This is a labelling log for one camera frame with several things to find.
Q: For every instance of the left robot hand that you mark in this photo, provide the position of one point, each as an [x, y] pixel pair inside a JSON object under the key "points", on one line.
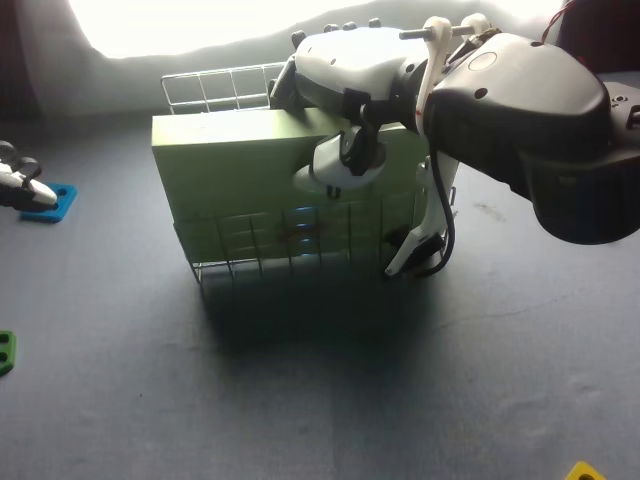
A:
{"points": [[35, 192]]}

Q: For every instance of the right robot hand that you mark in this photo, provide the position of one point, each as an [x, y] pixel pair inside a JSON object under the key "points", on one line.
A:
{"points": [[350, 60]]}

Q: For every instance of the pale green book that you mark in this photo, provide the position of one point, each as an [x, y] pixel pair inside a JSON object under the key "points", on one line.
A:
{"points": [[225, 170]]}

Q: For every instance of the blue four-hole block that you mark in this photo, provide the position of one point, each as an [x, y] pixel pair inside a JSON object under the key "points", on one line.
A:
{"points": [[67, 200]]}

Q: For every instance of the grey table cloth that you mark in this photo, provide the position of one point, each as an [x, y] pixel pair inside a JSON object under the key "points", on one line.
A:
{"points": [[100, 300]]}

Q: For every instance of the green block with holes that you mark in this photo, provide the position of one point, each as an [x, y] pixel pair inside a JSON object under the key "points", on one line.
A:
{"points": [[12, 350]]}

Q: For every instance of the yellow block with holes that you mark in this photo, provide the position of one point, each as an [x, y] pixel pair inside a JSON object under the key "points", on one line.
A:
{"points": [[582, 469]]}

